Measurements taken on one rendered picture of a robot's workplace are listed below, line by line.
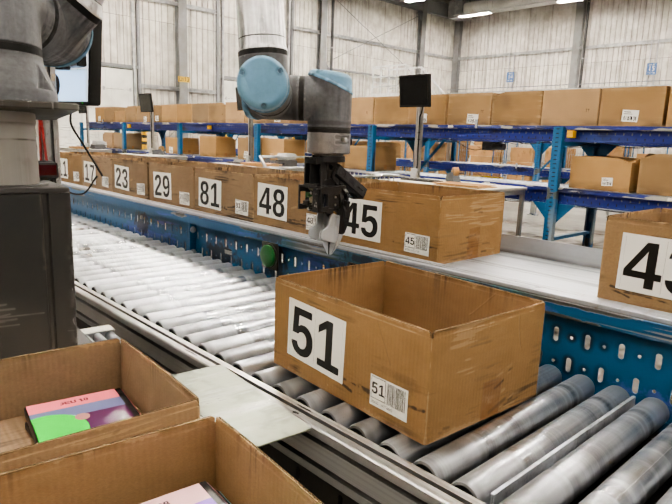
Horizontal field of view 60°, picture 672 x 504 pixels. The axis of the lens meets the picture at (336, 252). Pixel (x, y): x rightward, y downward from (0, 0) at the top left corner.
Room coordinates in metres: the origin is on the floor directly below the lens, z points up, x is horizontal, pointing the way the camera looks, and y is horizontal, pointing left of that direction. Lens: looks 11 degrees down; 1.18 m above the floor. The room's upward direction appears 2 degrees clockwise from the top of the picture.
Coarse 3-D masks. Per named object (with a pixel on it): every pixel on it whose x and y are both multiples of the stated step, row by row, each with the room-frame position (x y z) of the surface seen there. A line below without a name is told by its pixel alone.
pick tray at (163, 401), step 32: (64, 352) 0.85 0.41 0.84; (96, 352) 0.88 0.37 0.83; (128, 352) 0.87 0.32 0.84; (0, 384) 0.79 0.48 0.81; (32, 384) 0.82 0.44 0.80; (64, 384) 0.84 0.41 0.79; (96, 384) 0.87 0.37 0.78; (128, 384) 0.88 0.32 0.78; (160, 384) 0.78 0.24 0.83; (0, 416) 0.79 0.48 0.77; (160, 416) 0.65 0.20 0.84; (192, 416) 0.68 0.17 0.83; (0, 448) 0.71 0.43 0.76; (32, 448) 0.56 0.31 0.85; (64, 448) 0.58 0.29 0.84
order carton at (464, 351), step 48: (288, 288) 1.03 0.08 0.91; (336, 288) 1.17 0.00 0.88; (384, 288) 1.25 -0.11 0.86; (432, 288) 1.15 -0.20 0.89; (480, 288) 1.06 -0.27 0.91; (384, 336) 0.84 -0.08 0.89; (432, 336) 0.78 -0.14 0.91; (480, 336) 0.84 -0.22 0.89; (528, 336) 0.93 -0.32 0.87; (336, 384) 0.92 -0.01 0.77; (432, 384) 0.78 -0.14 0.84; (480, 384) 0.85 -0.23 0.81; (528, 384) 0.94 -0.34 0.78; (432, 432) 0.78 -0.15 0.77
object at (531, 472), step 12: (624, 408) 0.95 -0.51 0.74; (600, 420) 0.88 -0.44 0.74; (612, 420) 0.92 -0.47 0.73; (588, 432) 0.85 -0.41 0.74; (564, 444) 0.80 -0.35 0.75; (576, 444) 0.82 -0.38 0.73; (552, 456) 0.77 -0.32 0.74; (528, 468) 0.73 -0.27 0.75; (540, 468) 0.75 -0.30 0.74; (516, 480) 0.70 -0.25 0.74; (528, 480) 0.73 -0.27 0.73; (492, 492) 0.67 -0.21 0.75; (504, 492) 0.68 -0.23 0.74
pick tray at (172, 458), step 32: (96, 448) 0.56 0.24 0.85; (128, 448) 0.58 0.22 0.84; (160, 448) 0.60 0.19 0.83; (192, 448) 0.63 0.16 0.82; (224, 448) 0.63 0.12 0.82; (256, 448) 0.57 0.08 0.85; (0, 480) 0.51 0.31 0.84; (32, 480) 0.53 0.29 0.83; (64, 480) 0.54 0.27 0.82; (96, 480) 0.56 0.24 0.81; (128, 480) 0.58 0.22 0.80; (160, 480) 0.60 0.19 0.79; (192, 480) 0.63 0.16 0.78; (224, 480) 0.63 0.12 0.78; (256, 480) 0.57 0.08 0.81; (288, 480) 0.52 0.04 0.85
